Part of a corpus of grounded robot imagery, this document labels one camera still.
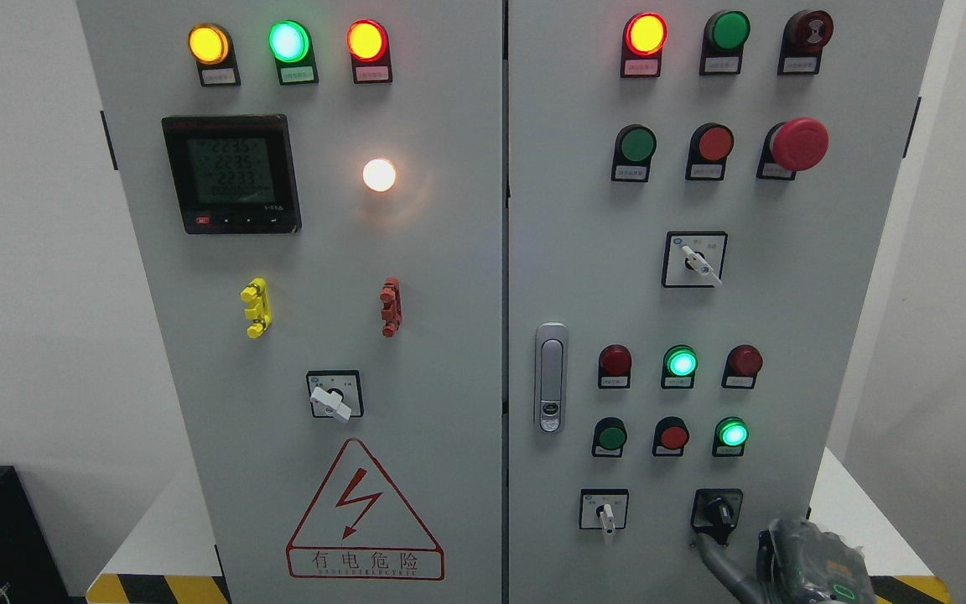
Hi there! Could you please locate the white selector switch left door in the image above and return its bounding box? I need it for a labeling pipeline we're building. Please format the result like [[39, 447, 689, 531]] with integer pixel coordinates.
[[306, 370, 365, 424]]

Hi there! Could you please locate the red push button lower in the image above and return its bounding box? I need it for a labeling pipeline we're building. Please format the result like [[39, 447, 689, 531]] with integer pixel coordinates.
[[652, 416, 690, 456]]

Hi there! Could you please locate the black digital power meter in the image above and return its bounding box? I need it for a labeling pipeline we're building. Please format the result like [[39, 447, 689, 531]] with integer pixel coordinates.
[[161, 114, 300, 234]]

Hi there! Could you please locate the white selector switch lower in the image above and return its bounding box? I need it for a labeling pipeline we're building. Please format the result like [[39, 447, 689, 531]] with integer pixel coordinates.
[[579, 488, 630, 545]]

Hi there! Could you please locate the white selector switch upper right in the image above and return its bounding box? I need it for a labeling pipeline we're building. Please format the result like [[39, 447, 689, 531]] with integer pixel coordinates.
[[661, 231, 728, 288]]

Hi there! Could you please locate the silver cabinet door handle lock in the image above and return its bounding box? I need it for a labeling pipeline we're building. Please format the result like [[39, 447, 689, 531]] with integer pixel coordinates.
[[534, 322, 569, 435]]

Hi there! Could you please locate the red push button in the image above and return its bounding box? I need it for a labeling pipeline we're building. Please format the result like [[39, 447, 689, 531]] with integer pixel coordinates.
[[652, 416, 690, 456], [685, 122, 735, 182]]

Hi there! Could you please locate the grey right cabinet door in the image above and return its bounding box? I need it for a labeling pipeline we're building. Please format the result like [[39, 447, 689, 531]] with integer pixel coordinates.
[[506, 1, 943, 603]]

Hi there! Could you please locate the white selector switch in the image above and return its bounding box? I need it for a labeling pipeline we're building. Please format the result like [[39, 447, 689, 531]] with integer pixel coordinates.
[[661, 231, 728, 288], [579, 488, 630, 545]]

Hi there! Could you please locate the red electrical hazard warning sticker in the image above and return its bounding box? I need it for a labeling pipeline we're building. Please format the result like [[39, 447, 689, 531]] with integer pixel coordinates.
[[285, 437, 445, 581]]

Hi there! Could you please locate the dark red indicator middle left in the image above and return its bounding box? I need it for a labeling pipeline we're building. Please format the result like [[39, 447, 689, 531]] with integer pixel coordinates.
[[597, 344, 632, 389]]

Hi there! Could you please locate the green push button lower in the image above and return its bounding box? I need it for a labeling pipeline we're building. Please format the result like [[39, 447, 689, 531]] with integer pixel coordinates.
[[591, 417, 628, 458]]

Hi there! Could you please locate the red indicator light left door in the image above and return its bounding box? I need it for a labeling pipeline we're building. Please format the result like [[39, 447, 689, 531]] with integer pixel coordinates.
[[346, 19, 392, 84]]

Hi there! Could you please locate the white glowing indicator lamp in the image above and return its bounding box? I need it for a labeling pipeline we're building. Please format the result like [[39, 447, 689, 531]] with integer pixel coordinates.
[[361, 157, 397, 192]]

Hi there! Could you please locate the green lit indicator middle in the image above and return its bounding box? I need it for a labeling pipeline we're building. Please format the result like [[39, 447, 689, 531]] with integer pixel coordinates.
[[661, 344, 699, 389]]

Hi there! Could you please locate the green indicator top right door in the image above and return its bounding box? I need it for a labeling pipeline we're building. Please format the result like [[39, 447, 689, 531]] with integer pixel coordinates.
[[700, 10, 750, 76]]

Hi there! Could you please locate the yellow indicator light top left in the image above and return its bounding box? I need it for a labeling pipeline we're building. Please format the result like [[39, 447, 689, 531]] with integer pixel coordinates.
[[188, 23, 241, 87]]

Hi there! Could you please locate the red lit indicator right door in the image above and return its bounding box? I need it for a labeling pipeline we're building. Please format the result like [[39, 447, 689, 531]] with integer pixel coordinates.
[[621, 12, 668, 79]]

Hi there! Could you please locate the red push button upper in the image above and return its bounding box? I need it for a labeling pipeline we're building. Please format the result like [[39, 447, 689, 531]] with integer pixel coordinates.
[[685, 122, 735, 182]]

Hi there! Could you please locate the green illuminated button lower right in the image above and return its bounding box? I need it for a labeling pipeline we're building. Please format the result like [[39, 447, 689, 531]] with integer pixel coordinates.
[[712, 416, 749, 458]]

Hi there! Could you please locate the green push button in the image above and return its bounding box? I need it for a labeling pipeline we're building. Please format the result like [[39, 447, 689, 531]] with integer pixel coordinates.
[[610, 125, 658, 183], [591, 417, 628, 458]]

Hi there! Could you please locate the black rotary knob switch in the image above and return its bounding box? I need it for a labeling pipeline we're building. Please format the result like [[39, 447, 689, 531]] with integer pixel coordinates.
[[690, 488, 744, 547]]

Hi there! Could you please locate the dark red buzzer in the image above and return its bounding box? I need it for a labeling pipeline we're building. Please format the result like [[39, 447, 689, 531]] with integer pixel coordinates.
[[777, 10, 834, 76]]

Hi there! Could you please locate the grey left cabinet door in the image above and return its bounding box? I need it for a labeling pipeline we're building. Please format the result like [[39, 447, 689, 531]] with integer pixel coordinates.
[[77, 1, 503, 603]]

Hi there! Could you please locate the grey cabinet door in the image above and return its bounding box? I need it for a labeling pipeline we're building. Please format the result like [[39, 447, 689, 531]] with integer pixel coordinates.
[[77, 1, 503, 603], [506, 1, 943, 603]]

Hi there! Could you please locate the green push button upper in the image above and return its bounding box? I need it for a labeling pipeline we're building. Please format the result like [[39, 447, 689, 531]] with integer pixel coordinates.
[[610, 125, 658, 183]]

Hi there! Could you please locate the red indicator middle right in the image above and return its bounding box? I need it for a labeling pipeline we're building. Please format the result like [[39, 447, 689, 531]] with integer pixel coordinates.
[[721, 344, 764, 389]]

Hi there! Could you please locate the green indicator light top left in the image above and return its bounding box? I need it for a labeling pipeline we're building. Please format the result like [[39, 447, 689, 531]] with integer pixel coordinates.
[[267, 19, 319, 86]]

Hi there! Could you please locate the red emergency stop mushroom button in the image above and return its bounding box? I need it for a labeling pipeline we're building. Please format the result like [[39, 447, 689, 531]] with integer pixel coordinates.
[[756, 116, 829, 182]]

